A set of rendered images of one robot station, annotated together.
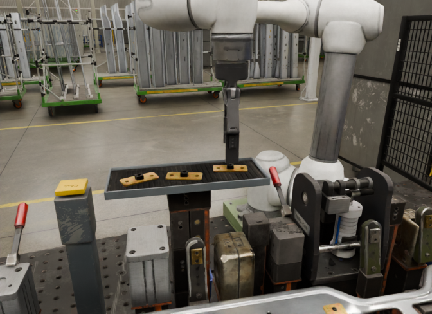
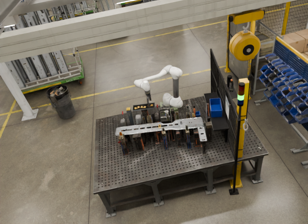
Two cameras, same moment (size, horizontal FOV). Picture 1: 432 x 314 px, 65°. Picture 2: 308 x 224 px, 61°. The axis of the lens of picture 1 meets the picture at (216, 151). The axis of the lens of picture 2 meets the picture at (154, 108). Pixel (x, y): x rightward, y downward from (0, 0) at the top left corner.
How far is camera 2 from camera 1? 3.47 m
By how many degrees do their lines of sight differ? 24
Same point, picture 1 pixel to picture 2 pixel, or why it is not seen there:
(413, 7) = not seen: hidden behind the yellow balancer
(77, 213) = (129, 112)
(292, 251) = (156, 117)
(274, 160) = (166, 96)
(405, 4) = not seen: hidden behind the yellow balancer
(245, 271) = (150, 120)
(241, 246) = (149, 117)
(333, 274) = (164, 120)
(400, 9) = not seen: hidden behind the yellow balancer
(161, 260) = (139, 119)
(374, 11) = (178, 73)
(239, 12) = (146, 89)
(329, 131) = (174, 92)
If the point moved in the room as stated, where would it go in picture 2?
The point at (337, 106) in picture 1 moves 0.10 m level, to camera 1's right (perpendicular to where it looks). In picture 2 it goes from (175, 88) to (181, 88)
